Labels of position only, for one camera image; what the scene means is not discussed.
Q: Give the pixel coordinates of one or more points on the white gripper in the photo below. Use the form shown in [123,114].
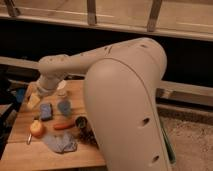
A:
[45,87]

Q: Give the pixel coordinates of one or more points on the blue sponge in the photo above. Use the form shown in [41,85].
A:
[46,112]

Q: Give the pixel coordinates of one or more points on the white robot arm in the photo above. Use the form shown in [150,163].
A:
[119,94]

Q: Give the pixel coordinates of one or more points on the blue plastic cup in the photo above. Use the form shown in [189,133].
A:
[64,107]

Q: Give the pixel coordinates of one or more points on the yellow apple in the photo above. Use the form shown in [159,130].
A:
[37,128]

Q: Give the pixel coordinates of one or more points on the orange carrot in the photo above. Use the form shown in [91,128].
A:
[62,126]

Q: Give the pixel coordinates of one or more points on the metal spoon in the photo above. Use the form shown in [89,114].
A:
[29,139]

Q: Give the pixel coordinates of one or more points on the grey blue cloth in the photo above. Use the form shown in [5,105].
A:
[60,143]

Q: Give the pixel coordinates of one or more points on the black small can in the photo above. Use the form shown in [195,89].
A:
[81,122]

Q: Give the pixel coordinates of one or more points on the green plastic tray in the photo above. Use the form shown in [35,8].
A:
[170,152]

